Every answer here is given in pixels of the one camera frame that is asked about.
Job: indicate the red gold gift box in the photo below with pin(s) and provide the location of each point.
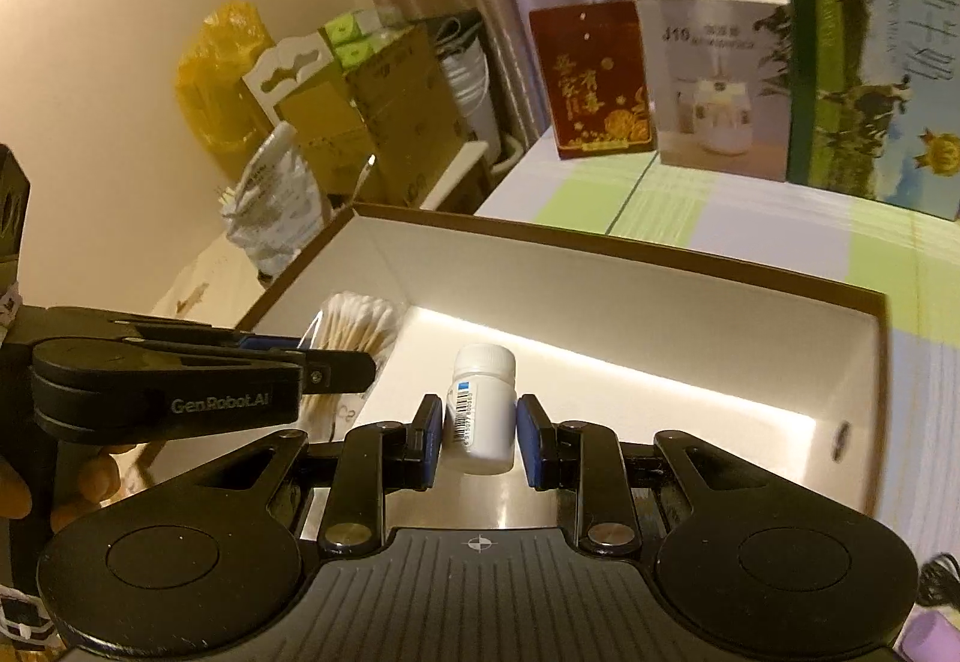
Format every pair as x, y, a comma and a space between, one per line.
592, 62

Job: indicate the white pill bottle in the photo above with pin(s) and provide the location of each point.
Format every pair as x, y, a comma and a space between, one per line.
480, 415

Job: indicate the brown cardboard box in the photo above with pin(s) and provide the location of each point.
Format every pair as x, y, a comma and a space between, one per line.
404, 98

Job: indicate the green tissue packs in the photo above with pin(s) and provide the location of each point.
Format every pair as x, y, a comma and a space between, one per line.
357, 36

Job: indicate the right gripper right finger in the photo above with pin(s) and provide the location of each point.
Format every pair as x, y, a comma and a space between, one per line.
584, 462

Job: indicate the gold white hanging carton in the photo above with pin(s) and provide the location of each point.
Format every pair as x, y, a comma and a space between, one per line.
300, 81

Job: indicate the brown white storage box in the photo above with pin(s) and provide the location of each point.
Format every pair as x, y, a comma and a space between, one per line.
783, 369

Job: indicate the white humidifier box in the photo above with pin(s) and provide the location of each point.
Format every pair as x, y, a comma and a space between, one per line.
718, 75

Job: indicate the purple cream tube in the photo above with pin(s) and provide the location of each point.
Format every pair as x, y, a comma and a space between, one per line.
930, 637

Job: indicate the green pure milk carton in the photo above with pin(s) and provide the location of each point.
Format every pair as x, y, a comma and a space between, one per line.
874, 85

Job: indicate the yellow plastic bag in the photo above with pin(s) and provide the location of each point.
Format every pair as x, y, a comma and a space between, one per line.
211, 92

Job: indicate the white bucket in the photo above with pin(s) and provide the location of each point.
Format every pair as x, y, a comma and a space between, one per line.
458, 45

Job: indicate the white printed plastic bag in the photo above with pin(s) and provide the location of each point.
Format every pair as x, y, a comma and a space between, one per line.
277, 208

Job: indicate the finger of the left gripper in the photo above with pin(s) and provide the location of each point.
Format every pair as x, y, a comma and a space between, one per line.
249, 341
335, 372

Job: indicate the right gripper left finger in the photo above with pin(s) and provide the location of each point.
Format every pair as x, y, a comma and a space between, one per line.
375, 461

